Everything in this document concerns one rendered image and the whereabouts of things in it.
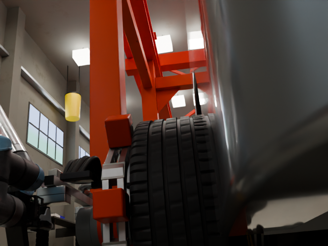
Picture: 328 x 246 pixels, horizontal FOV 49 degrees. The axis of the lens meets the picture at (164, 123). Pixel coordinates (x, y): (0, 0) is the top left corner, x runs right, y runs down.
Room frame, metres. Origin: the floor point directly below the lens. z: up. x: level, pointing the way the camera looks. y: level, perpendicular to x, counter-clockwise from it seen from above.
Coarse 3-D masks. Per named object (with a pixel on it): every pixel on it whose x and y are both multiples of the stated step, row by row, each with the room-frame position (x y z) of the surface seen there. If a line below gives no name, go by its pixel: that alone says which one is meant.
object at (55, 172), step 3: (54, 168) 1.08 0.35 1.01; (48, 171) 1.06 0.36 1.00; (51, 171) 1.06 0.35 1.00; (54, 171) 1.06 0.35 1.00; (57, 171) 1.06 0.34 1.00; (60, 171) 1.09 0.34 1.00; (48, 174) 1.06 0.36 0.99; (51, 174) 1.06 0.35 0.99; (54, 174) 1.06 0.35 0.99; (57, 174) 1.06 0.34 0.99; (81, 180) 1.19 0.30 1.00; (84, 180) 1.19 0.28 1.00; (87, 180) 1.20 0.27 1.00; (90, 180) 1.20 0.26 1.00; (69, 183) 1.18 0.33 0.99; (72, 183) 1.19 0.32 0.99; (75, 183) 1.19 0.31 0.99; (78, 183) 1.20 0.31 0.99; (81, 183) 1.20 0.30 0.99; (84, 183) 1.20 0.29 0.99; (87, 183) 1.20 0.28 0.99; (90, 183) 1.21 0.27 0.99
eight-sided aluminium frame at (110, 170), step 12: (108, 156) 1.02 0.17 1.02; (120, 156) 1.01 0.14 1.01; (108, 168) 0.97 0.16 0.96; (120, 168) 0.96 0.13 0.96; (108, 180) 0.97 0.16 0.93; (120, 180) 0.96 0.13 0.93; (108, 228) 0.97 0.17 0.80; (120, 228) 0.96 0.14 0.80; (108, 240) 0.97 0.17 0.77; (120, 240) 0.96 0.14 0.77
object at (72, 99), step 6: (66, 96) 8.72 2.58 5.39; (72, 96) 8.69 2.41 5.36; (78, 96) 8.78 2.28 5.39; (66, 102) 8.74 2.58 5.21; (72, 102) 8.70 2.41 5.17; (78, 102) 8.80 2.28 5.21; (66, 108) 8.75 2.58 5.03; (72, 108) 8.71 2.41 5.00; (78, 108) 8.81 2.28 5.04; (66, 114) 8.75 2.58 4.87; (72, 114) 8.72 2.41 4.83; (78, 114) 8.83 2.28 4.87; (72, 120) 9.00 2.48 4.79; (78, 120) 9.03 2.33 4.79
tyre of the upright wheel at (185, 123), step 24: (168, 120) 1.04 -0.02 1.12; (192, 120) 1.03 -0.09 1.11; (144, 144) 0.94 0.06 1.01; (168, 144) 0.93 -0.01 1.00; (192, 144) 0.93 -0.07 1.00; (144, 168) 0.91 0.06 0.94; (168, 168) 0.90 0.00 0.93; (192, 168) 0.90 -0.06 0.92; (144, 192) 0.90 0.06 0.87; (168, 192) 0.89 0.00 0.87; (192, 192) 0.89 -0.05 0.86; (144, 216) 0.90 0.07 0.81; (168, 216) 0.90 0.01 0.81; (192, 216) 0.89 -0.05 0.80; (144, 240) 0.91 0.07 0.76; (168, 240) 0.91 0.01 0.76; (192, 240) 0.91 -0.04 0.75; (216, 240) 0.90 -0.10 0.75
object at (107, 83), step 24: (96, 0) 1.63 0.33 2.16; (120, 0) 1.73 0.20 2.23; (96, 24) 1.63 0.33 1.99; (120, 24) 1.70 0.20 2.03; (96, 48) 1.63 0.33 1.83; (120, 48) 1.67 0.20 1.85; (96, 72) 1.63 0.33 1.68; (120, 72) 1.64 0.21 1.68; (96, 96) 1.63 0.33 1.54; (120, 96) 1.62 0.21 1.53; (96, 120) 1.63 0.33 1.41; (96, 144) 1.63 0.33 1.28
